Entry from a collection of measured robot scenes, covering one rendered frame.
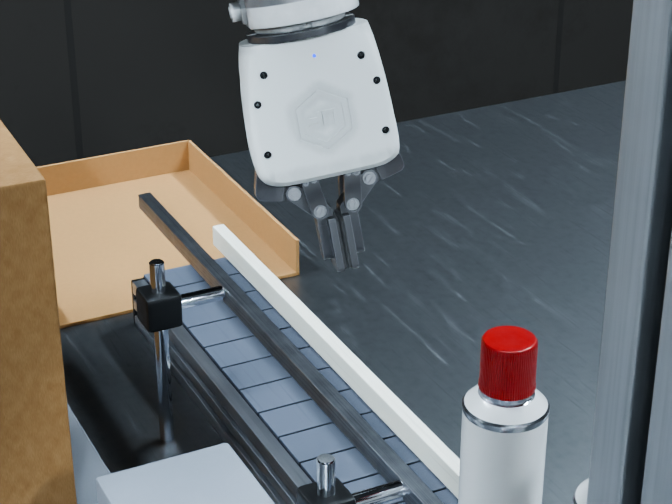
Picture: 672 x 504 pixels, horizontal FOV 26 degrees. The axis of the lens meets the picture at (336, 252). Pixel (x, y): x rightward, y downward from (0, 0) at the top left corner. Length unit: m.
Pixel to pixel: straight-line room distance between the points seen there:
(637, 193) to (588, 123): 1.45
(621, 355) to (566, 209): 1.18
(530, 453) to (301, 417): 0.32
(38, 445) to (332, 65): 0.35
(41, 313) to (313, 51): 0.26
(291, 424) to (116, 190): 0.60
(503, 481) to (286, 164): 0.27
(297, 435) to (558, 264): 0.47
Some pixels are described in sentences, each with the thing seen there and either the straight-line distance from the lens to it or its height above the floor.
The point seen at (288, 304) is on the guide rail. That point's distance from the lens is 1.24.
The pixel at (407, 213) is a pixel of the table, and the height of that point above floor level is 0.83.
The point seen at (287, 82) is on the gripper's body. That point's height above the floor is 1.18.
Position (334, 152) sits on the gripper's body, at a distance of 0.99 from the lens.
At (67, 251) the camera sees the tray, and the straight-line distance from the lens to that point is 1.54.
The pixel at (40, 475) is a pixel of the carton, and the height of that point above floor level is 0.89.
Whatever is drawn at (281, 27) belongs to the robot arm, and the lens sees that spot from 0.98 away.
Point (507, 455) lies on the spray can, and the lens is 0.87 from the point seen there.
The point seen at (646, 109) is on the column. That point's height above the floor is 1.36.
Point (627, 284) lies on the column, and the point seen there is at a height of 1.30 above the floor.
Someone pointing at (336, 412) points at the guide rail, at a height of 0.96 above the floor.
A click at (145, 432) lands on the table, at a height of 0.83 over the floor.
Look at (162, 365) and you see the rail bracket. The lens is 1.18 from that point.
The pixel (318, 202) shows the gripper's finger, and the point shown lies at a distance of 1.01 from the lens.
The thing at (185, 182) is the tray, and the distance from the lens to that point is 1.69.
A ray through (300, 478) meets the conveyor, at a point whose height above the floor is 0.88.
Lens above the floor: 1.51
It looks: 26 degrees down
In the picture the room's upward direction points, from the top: straight up
